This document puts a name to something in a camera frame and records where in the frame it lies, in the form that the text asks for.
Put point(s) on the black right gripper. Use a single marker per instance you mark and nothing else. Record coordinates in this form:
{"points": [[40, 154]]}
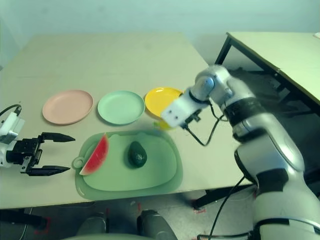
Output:
{"points": [[193, 117]]}

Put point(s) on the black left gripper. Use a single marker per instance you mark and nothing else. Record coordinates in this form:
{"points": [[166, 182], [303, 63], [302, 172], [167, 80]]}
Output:
{"points": [[25, 152]]}

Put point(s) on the yellow toy banana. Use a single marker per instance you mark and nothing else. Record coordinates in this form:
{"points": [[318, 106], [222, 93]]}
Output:
{"points": [[166, 125]]}

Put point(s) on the toy watermelon slice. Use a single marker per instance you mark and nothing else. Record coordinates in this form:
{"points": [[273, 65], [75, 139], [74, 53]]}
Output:
{"points": [[97, 157]]}

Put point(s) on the dark green toy avocado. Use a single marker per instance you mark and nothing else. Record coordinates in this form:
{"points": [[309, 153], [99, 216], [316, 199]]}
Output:
{"points": [[137, 155]]}

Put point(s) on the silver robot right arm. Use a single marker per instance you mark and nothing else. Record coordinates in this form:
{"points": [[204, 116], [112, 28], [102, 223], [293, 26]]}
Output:
{"points": [[262, 130]]}

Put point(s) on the yellow plate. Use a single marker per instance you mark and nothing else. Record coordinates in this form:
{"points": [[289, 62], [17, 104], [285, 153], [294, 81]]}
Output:
{"points": [[160, 100]]}

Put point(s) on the pink plate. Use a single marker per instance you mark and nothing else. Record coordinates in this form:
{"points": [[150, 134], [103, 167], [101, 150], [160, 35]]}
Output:
{"points": [[67, 107]]}

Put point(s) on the black table leg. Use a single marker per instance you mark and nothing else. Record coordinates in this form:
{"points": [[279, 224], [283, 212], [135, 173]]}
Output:
{"points": [[25, 217], [212, 197]]}

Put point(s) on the mint green plate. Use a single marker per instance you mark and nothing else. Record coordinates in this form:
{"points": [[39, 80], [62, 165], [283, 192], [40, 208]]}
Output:
{"points": [[121, 107]]}

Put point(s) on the green cutting board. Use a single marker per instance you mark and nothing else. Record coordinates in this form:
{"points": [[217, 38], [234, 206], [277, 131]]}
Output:
{"points": [[130, 180]]}

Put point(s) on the grey robot left leg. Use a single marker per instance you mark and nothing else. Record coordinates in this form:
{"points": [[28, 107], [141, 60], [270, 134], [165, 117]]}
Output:
{"points": [[93, 225]]}

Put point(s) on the grey robot leg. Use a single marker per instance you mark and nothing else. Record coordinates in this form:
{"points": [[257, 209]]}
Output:
{"points": [[155, 225], [93, 225]]}

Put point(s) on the small white paper scrap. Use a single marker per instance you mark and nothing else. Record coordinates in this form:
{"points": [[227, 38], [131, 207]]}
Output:
{"points": [[132, 203]]}

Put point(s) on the grey robot right leg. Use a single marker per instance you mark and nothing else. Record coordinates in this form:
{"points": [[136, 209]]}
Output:
{"points": [[155, 225]]}

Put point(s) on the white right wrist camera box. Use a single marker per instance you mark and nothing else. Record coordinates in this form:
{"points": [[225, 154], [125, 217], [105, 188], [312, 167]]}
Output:
{"points": [[177, 110]]}

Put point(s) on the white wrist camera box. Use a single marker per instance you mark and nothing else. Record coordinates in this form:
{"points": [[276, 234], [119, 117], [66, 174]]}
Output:
{"points": [[177, 110], [10, 127]]}

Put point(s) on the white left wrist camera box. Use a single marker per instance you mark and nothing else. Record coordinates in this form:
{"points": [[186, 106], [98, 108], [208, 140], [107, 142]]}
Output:
{"points": [[10, 127]]}

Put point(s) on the beige side table black frame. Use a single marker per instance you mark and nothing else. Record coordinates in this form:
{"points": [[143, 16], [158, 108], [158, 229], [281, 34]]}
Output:
{"points": [[287, 50]]}

